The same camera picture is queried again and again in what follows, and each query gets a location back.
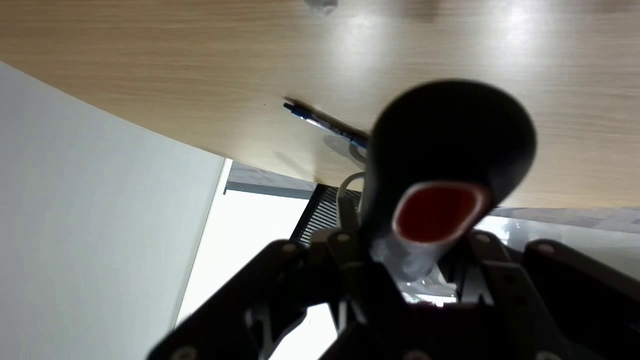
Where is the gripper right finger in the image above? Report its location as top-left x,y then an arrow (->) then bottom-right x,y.
456,231 -> 640,360

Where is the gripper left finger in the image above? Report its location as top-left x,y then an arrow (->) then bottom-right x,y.
145,229 -> 408,360

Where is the black brush with red end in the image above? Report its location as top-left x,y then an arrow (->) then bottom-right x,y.
359,79 -> 539,282

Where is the black slatted grille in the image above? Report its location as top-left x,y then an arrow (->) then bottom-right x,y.
290,183 -> 362,246

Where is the blue pen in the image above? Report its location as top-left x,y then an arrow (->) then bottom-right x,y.
282,101 -> 371,151

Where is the white cord loop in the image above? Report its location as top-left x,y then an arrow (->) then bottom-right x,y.
336,171 -> 367,232

